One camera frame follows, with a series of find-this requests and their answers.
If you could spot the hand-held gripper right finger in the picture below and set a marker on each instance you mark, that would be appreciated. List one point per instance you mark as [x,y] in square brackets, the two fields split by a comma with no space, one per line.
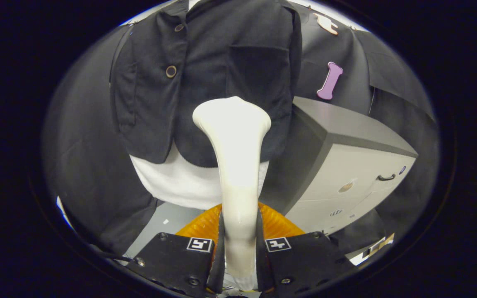
[260,256]

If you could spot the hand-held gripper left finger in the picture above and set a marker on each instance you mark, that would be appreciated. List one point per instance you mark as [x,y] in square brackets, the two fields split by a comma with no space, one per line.
[218,256]

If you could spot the white shirt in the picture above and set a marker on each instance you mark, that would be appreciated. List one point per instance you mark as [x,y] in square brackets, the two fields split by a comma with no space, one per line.
[172,182]

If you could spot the white garment steamer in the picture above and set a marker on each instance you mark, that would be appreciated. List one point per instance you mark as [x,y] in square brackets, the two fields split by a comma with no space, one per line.
[234,165]

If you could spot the black suit jacket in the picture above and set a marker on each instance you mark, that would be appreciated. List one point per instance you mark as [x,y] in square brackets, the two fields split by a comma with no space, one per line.
[230,62]

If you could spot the grey cabinet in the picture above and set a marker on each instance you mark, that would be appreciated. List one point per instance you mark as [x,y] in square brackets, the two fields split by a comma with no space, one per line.
[346,165]

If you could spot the black backdrop cloth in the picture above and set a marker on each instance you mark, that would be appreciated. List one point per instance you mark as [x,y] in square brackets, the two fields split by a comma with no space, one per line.
[85,145]

